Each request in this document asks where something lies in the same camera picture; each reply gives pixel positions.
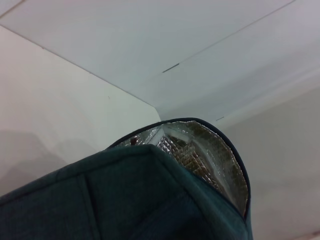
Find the dark teal insulated lunch bag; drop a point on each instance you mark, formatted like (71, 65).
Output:
(112, 200)

